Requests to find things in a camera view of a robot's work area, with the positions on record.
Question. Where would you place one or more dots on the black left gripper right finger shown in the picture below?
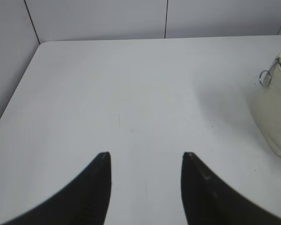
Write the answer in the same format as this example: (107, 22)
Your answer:
(208, 200)

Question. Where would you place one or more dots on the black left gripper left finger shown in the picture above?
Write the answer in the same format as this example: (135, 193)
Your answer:
(83, 201)

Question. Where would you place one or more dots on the cream canvas zipper bag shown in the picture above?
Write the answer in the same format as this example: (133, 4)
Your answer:
(266, 109)

